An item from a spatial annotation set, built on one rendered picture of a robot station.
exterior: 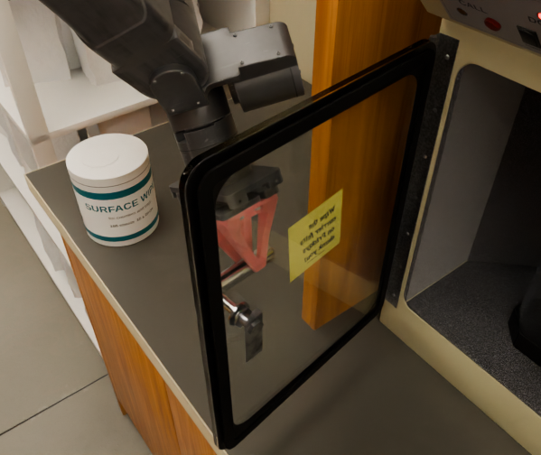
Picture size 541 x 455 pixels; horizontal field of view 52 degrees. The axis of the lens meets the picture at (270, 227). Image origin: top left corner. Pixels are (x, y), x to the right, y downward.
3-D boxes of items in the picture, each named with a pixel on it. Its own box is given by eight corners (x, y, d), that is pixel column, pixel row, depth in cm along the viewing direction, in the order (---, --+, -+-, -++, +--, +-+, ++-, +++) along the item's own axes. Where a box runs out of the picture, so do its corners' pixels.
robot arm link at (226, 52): (126, -11, 44) (142, 79, 41) (267, -56, 43) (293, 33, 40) (176, 75, 55) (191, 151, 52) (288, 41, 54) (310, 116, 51)
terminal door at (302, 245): (382, 309, 79) (440, 35, 53) (219, 456, 64) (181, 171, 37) (377, 306, 80) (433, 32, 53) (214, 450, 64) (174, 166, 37)
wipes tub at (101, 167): (138, 190, 107) (125, 123, 97) (172, 227, 100) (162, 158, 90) (74, 218, 102) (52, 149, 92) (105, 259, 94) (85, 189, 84)
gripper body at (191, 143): (221, 177, 60) (200, 110, 57) (284, 183, 52) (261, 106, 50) (172, 202, 57) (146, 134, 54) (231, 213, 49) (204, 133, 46)
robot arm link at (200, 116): (155, 63, 52) (144, 70, 47) (225, 41, 52) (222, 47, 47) (180, 133, 55) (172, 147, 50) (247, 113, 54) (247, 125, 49)
